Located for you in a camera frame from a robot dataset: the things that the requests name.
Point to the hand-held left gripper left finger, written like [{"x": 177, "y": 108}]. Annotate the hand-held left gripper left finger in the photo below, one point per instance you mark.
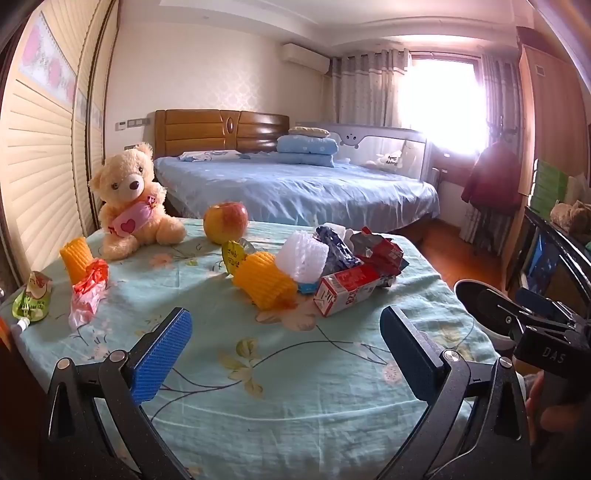
[{"x": 161, "y": 355}]

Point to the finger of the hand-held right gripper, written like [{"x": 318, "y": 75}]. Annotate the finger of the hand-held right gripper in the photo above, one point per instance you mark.
[
  {"x": 501, "y": 314},
  {"x": 531, "y": 299}
]

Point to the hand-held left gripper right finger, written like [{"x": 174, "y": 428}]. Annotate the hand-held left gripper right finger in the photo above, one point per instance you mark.
[{"x": 406, "y": 353}]

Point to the red and white milk carton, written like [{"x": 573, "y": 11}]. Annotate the red and white milk carton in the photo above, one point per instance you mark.
[{"x": 344, "y": 290}]

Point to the red snack bag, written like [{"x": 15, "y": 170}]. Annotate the red snack bag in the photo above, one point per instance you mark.
[{"x": 385, "y": 256}]

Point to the yellow snack wrapper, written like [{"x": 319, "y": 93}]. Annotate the yellow snack wrapper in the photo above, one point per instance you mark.
[{"x": 233, "y": 256}]

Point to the dark blue snack wrapper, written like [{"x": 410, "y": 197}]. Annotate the dark blue snack wrapper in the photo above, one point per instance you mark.
[{"x": 337, "y": 251}]

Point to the orange foam fruit net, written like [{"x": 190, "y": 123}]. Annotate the orange foam fruit net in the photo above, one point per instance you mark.
[
  {"x": 265, "y": 281},
  {"x": 76, "y": 258}
]

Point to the white foam fruit net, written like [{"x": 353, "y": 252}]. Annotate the white foam fruit net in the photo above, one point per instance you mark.
[{"x": 302, "y": 256}]

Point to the person's right hand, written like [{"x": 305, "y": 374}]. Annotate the person's right hand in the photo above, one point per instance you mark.
[{"x": 540, "y": 406}]

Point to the black cabinet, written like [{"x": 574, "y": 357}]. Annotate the black cabinet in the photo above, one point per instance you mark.
[{"x": 545, "y": 258}]

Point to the brown plush toy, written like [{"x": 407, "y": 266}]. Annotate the brown plush toy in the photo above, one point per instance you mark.
[{"x": 570, "y": 214}]

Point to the red and pink plastic wrapper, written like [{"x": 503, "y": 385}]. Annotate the red and pink plastic wrapper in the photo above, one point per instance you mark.
[{"x": 90, "y": 281}]

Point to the stack of green boxes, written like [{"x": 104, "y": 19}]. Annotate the stack of green boxes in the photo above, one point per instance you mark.
[{"x": 549, "y": 184}]

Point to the dark red coat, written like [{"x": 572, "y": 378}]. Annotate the dark red coat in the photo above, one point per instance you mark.
[{"x": 491, "y": 175}]

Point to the green drink pouch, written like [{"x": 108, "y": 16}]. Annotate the green drink pouch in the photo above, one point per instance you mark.
[{"x": 32, "y": 302}]

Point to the red yellow apple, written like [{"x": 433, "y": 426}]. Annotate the red yellow apple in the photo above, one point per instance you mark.
[{"x": 225, "y": 221}]

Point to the cream teddy bear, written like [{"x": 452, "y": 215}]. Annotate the cream teddy bear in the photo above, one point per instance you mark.
[{"x": 134, "y": 184}]

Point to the brown wooden wardrobe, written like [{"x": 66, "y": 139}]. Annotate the brown wooden wardrobe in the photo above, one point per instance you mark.
[{"x": 554, "y": 101}]

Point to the bed with blue sheet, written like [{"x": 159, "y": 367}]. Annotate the bed with blue sheet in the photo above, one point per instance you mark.
[{"x": 300, "y": 184}]

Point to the white and blue printed pillow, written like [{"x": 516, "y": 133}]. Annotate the white and blue printed pillow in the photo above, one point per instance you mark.
[{"x": 207, "y": 156}]

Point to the bright window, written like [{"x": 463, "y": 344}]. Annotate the bright window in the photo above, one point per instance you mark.
[{"x": 443, "y": 101}]

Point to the grey dotted curtain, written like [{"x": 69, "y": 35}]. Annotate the grey dotted curtain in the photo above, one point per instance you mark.
[
  {"x": 496, "y": 83},
  {"x": 364, "y": 87}
]

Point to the cream louvered wardrobe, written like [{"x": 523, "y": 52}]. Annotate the cream louvered wardrobe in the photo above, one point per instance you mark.
[{"x": 41, "y": 161}]

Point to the folded blue quilt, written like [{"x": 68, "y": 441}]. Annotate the folded blue quilt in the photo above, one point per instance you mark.
[{"x": 304, "y": 147}]

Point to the wooden headboard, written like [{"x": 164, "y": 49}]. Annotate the wooden headboard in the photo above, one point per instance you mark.
[{"x": 207, "y": 129}]

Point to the beige pillow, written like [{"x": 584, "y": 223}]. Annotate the beige pillow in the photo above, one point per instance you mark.
[{"x": 309, "y": 131}]

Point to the white air conditioner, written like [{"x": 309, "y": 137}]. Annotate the white air conditioner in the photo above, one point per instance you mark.
[{"x": 304, "y": 57}]

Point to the grey bed guard rail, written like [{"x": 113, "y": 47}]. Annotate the grey bed guard rail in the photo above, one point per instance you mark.
[{"x": 369, "y": 138}]

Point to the wall switch panel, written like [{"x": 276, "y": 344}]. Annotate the wall switch panel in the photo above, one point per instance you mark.
[{"x": 136, "y": 122}]

